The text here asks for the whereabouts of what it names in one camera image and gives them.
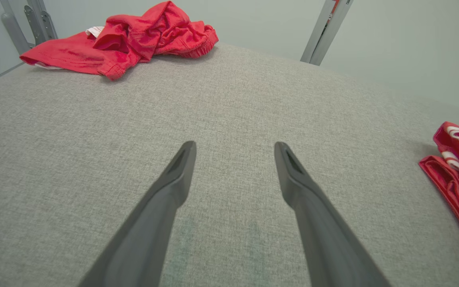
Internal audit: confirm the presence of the grey bracketed frame post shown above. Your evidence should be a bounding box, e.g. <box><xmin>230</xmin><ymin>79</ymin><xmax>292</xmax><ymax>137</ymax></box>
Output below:
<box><xmin>0</xmin><ymin>0</ymin><xmax>59</xmax><ymax>55</ymax></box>

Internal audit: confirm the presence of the crumpled red shirt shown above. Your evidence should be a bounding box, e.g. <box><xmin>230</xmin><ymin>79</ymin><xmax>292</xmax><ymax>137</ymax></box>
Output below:
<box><xmin>19</xmin><ymin>1</ymin><xmax>219</xmax><ymax>81</ymax></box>

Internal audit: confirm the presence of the grey partition post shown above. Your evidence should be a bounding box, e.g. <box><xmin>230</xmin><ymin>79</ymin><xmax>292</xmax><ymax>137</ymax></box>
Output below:
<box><xmin>300</xmin><ymin>0</ymin><xmax>353</xmax><ymax>66</ymax></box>

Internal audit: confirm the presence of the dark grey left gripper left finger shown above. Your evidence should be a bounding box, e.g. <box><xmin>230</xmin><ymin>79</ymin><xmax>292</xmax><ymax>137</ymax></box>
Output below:
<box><xmin>78</xmin><ymin>140</ymin><xmax>197</xmax><ymax>287</ymax></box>

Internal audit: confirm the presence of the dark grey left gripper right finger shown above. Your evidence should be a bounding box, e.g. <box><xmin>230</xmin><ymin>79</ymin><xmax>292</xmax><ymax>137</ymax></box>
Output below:
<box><xmin>274</xmin><ymin>141</ymin><xmax>392</xmax><ymax>287</ymax></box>

